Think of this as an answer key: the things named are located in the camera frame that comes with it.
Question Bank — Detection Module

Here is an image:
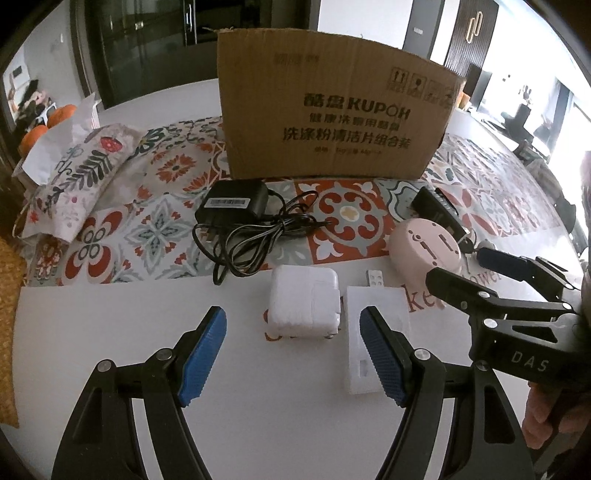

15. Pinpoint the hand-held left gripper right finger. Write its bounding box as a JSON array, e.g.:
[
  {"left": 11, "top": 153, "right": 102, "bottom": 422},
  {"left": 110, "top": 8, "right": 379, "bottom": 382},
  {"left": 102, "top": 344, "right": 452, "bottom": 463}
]
[{"left": 359, "top": 305, "right": 542, "bottom": 480}]

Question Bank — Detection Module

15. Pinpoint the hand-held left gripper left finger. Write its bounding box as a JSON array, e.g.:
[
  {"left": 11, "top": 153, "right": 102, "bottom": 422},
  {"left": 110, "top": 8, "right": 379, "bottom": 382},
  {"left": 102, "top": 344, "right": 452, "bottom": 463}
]
[{"left": 48, "top": 305, "right": 228, "bottom": 480}]

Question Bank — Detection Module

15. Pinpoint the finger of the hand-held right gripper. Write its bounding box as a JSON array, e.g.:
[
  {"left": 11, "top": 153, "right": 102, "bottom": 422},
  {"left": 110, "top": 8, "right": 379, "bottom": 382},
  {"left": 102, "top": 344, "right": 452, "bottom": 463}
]
[
  {"left": 425, "top": 266, "right": 578, "bottom": 325},
  {"left": 477, "top": 247, "right": 580, "bottom": 306}
]

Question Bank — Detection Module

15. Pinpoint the pink round device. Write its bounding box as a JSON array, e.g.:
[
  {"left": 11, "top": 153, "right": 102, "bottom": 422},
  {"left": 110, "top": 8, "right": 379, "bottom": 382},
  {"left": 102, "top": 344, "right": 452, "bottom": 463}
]
[{"left": 388, "top": 217, "right": 464, "bottom": 289}]

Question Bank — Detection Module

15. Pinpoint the black button remote device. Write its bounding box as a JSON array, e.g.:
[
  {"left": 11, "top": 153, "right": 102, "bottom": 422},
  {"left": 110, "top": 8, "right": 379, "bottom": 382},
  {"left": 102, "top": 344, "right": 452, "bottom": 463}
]
[{"left": 410, "top": 186, "right": 472, "bottom": 241}]

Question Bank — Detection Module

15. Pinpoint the black power adapter with cable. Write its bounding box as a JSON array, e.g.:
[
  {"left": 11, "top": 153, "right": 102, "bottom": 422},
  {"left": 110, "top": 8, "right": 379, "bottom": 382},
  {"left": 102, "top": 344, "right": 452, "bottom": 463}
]
[{"left": 191, "top": 180, "right": 334, "bottom": 286}]

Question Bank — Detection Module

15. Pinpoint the brown cardboard box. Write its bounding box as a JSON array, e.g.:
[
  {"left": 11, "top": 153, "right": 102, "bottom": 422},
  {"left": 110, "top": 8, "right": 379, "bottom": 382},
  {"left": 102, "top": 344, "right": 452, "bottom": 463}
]
[{"left": 216, "top": 27, "right": 467, "bottom": 182}]

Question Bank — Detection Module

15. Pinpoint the person's right hand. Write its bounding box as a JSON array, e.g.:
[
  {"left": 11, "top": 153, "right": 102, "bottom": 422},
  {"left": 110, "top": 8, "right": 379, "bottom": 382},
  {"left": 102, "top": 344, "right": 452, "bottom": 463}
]
[{"left": 522, "top": 382, "right": 591, "bottom": 462}]

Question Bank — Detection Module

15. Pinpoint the white flat rectangular box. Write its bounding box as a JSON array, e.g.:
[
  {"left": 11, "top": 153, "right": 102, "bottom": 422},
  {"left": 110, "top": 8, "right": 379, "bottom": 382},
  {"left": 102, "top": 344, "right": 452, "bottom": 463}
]
[{"left": 344, "top": 286, "right": 413, "bottom": 396}]

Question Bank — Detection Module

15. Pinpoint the white cube power adapter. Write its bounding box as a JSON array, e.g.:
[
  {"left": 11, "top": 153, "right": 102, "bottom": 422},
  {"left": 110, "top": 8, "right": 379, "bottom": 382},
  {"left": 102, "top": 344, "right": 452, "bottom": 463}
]
[{"left": 263, "top": 265, "right": 345, "bottom": 342}]

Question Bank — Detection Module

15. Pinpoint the colourful patterned table mat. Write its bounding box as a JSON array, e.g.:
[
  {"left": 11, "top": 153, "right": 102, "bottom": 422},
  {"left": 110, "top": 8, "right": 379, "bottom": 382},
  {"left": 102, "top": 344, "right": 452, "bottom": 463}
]
[{"left": 25, "top": 115, "right": 570, "bottom": 288}]

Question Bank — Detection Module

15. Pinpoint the yellow patterned cloth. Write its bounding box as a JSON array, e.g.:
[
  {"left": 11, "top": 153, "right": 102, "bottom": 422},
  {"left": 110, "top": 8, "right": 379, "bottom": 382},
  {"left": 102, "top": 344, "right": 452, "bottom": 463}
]
[{"left": 0, "top": 239, "right": 25, "bottom": 431}]

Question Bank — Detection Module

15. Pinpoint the floral tissue pack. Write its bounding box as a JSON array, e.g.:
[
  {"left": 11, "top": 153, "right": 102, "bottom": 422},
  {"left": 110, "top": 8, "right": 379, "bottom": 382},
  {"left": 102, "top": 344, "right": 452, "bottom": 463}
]
[{"left": 14, "top": 92, "right": 147, "bottom": 241}]

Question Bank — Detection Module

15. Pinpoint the dark glass sliding door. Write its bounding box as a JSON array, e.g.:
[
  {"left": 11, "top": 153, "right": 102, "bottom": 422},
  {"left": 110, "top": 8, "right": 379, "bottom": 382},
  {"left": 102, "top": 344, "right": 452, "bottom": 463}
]
[{"left": 85, "top": 0, "right": 320, "bottom": 110}]

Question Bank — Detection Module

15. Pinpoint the dark slatted wall panel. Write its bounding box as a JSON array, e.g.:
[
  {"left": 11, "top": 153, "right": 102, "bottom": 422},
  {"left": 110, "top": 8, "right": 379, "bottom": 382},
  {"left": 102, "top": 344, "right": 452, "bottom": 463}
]
[{"left": 444, "top": 0, "right": 502, "bottom": 80}]

